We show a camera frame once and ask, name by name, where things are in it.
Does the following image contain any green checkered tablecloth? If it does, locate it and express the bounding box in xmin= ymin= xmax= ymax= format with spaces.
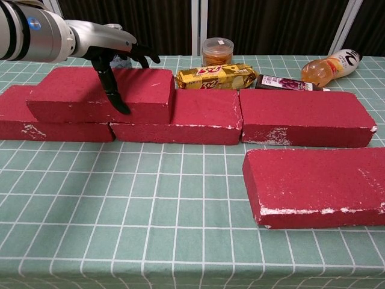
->
xmin=0 ymin=54 xmax=385 ymax=289

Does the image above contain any clear plastic snack jar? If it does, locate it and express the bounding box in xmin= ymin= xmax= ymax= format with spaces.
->
xmin=202 ymin=37 xmax=235 ymax=67

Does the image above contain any red brick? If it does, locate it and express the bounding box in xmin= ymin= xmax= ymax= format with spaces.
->
xmin=0 ymin=84 xmax=117 ymax=142
xmin=242 ymin=147 xmax=385 ymax=230
xmin=26 ymin=67 xmax=176 ymax=125
xmin=239 ymin=89 xmax=378 ymax=148
xmin=109 ymin=89 xmax=244 ymax=147

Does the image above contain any light blue drink can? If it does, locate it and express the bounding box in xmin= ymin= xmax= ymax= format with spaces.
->
xmin=109 ymin=54 xmax=133 ymax=69

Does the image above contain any yellow biscuit packet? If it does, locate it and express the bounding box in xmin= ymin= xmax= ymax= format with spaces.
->
xmin=174 ymin=63 xmax=259 ymax=90

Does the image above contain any orange juice bottle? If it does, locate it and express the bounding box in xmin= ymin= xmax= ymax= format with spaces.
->
xmin=301 ymin=48 xmax=363 ymax=88

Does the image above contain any white partition frame post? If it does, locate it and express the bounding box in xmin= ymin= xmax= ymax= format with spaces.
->
xmin=328 ymin=0 xmax=365 ymax=56
xmin=192 ymin=0 xmax=209 ymax=56
xmin=42 ymin=0 xmax=66 ymax=20

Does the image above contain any dark ribbed partition panel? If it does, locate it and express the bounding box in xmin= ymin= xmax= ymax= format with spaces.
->
xmin=58 ymin=0 xmax=195 ymax=57
xmin=336 ymin=0 xmax=385 ymax=57
xmin=207 ymin=0 xmax=351 ymax=56

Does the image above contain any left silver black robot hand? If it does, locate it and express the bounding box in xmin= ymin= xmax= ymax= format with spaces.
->
xmin=64 ymin=19 xmax=162 ymax=115

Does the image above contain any dark purple grape drink bottle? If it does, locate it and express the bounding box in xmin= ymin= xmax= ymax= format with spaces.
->
xmin=254 ymin=74 xmax=331 ymax=92

